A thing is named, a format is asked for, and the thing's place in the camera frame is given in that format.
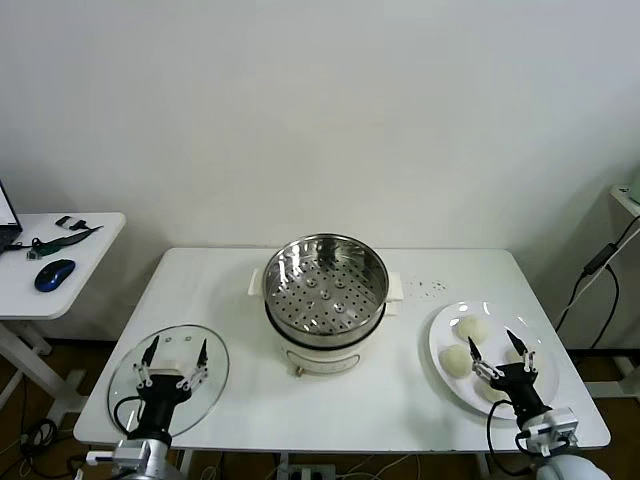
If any black laptop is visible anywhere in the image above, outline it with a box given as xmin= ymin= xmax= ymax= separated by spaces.
xmin=0 ymin=178 xmax=24 ymax=254

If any blue black computer mouse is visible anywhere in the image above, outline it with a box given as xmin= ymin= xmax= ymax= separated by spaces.
xmin=33 ymin=258 xmax=77 ymax=294

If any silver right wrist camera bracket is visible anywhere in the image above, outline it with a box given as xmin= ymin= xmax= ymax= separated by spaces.
xmin=517 ymin=407 xmax=580 ymax=456

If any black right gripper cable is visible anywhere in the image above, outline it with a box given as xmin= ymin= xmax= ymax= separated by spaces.
xmin=486 ymin=399 xmax=546 ymax=476

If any white power strip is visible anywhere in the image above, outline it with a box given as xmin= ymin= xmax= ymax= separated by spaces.
xmin=277 ymin=463 xmax=337 ymax=480

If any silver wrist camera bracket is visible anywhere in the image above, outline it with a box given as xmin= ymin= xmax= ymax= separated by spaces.
xmin=84 ymin=438 xmax=174 ymax=471
xmin=517 ymin=407 xmax=580 ymax=456

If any black power adapter cable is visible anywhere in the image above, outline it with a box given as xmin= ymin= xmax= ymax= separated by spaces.
xmin=554 ymin=214 xmax=640 ymax=351

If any round glass pot lid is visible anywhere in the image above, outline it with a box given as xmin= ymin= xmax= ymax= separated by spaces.
xmin=107 ymin=323 xmax=231 ymax=435

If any white shelf stand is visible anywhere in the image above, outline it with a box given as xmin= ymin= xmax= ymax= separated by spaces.
xmin=582 ymin=183 xmax=640 ymax=399

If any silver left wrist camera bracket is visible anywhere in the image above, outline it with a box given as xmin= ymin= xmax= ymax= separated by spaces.
xmin=84 ymin=438 xmax=174 ymax=471

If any white electric cooker pot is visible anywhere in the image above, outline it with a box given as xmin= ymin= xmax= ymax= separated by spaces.
xmin=264 ymin=299 xmax=401 ymax=377

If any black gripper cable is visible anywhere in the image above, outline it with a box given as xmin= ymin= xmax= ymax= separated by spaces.
xmin=112 ymin=397 xmax=147 ymax=436
xmin=486 ymin=399 xmax=546 ymax=476

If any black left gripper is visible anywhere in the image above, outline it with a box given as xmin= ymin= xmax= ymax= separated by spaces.
xmin=130 ymin=335 xmax=210 ymax=442

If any white side table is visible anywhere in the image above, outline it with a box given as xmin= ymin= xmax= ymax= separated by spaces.
xmin=0 ymin=211 xmax=127 ymax=426

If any large white plate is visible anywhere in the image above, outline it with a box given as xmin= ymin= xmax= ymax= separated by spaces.
xmin=428 ymin=299 xmax=560 ymax=417

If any black floor cable coil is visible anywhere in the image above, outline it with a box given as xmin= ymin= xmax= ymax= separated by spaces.
xmin=19 ymin=417 xmax=61 ymax=451

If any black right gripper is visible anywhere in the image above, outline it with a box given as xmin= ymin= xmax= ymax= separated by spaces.
xmin=467 ymin=328 xmax=549 ymax=416

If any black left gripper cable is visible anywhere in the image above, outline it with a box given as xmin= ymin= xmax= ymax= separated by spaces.
xmin=112 ymin=397 xmax=147 ymax=436

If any white steamed baozi bun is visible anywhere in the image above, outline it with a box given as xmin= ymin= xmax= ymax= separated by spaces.
xmin=458 ymin=315 xmax=492 ymax=344
xmin=504 ymin=344 xmax=549 ymax=375
xmin=478 ymin=377 xmax=512 ymax=405
xmin=439 ymin=345 xmax=474 ymax=380

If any perforated steel steamer basket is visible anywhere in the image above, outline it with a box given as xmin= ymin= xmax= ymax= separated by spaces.
xmin=248 ymin=232 xmax=405 ymax=337

